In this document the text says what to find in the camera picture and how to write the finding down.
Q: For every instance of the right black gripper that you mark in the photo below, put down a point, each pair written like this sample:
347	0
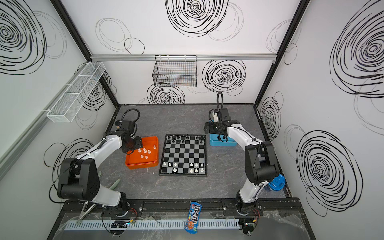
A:
212	128

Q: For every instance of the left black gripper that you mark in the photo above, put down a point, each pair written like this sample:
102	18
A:
137	143

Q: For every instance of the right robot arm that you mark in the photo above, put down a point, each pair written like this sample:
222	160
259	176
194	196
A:
261	164

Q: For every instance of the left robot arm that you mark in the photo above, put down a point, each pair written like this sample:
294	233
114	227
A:
78	179

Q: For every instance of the black white chess board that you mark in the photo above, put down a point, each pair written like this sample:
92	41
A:
184	155

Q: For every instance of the blue plastic tray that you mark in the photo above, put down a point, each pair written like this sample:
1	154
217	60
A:
217	140

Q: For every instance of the orange plastic tray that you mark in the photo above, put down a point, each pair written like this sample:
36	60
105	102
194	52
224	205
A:
145	157

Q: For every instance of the blue lidded plastic container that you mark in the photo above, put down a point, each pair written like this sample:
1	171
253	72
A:
277	184

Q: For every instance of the M&M's candy bag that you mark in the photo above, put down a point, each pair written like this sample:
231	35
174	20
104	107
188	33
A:
192	222

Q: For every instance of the white mesh wall shelf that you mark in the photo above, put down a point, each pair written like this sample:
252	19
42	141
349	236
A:
76	93

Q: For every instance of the black wire basket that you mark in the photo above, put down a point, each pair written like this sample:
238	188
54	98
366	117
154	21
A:
175	70

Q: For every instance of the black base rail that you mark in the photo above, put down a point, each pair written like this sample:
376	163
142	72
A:
218	207

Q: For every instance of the white slotted cable duct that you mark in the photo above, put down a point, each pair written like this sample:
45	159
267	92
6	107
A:
116	225

